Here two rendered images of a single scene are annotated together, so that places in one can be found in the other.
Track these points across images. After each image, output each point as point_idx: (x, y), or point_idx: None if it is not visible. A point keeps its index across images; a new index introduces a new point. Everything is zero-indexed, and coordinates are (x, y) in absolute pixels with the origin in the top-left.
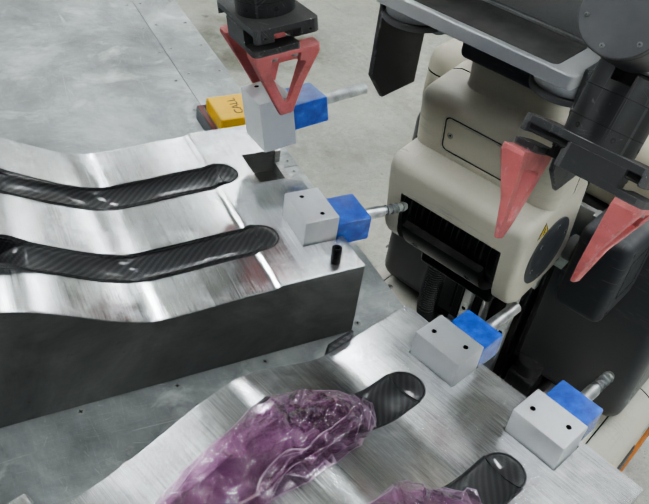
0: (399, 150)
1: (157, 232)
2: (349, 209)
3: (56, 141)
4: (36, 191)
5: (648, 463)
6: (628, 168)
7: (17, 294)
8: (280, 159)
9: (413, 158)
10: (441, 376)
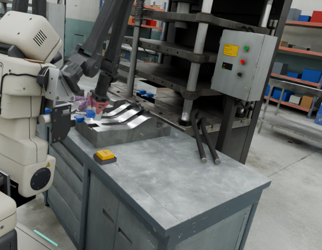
0: (53, 157)
1: (111, 119)
2: (78, 116)
3: (147, 154)
4: (133, 118)
5: None
6: None
7: (124, 105)
8: (90, 153)
9: (49, 155)
10: None
